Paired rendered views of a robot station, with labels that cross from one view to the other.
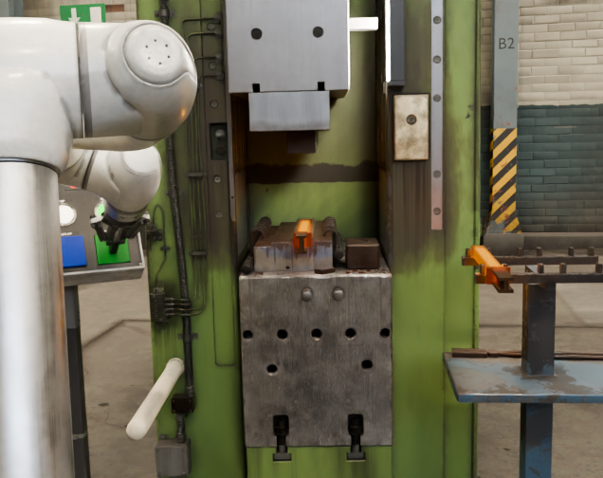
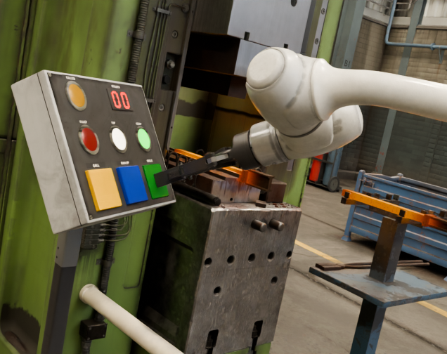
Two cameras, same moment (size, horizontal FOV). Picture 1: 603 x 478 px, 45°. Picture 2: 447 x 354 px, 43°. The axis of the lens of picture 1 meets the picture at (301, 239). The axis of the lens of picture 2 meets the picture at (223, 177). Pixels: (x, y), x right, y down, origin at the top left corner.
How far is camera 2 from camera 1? 1.44 m
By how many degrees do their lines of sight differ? 46
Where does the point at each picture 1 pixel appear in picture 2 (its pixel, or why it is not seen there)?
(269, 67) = (258, 20)
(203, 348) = (116, 272)
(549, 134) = not seen: hidden behind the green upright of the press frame
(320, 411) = (240, 322)
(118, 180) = (342, 135)
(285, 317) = (236, 244)
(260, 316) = (220, 244)
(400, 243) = not seen: hidden behind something
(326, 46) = (295, 15)
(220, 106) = (178, 38)
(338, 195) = (176, 126)
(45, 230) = not seen: outside the picture
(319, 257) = (252, 192)
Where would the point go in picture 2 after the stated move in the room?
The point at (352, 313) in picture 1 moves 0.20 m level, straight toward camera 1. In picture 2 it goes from (275, 239) to (327, 263)
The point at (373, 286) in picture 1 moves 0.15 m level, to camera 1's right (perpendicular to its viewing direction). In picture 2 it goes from (291, 218) to (319, 217)
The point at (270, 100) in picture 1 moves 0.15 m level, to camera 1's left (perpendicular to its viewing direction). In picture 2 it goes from (253, 50) to (214, 38)
